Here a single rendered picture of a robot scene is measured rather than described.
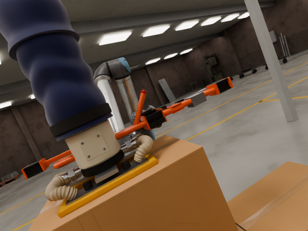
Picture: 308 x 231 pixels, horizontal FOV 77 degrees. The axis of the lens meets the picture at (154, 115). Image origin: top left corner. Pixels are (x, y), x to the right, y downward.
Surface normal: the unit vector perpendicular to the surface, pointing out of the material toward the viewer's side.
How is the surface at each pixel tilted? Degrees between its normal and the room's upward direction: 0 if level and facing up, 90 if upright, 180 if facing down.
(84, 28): 90
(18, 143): 90
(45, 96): 76
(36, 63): 70
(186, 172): 90
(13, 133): 90
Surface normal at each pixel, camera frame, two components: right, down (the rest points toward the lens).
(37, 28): 0.27, -0.35
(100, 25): 0.55, -0.15
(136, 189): 0.25, 0.00
